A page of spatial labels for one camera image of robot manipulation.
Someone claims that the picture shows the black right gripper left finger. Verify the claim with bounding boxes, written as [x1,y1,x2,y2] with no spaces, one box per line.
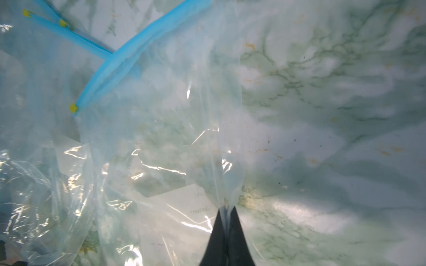
[199,211,228,266]

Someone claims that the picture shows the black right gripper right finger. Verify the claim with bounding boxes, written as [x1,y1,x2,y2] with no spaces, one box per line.
[227,207,255,266]

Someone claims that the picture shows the clear zip-top bag blue zipper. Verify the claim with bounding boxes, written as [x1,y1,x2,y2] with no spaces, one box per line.
[75,1,243,266]

